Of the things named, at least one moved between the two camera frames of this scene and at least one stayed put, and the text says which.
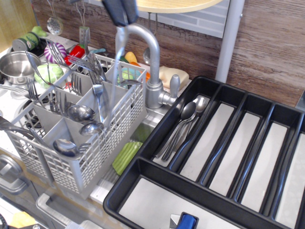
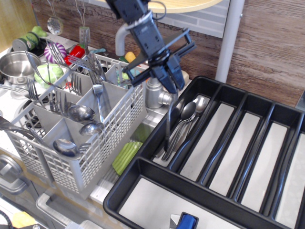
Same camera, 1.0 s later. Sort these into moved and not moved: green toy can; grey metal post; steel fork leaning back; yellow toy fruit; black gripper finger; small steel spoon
Moved: small steel spoon; black gripper finger
Not moved: grey metal post; green toy can; steel fork leaning back; yellow toy fruit
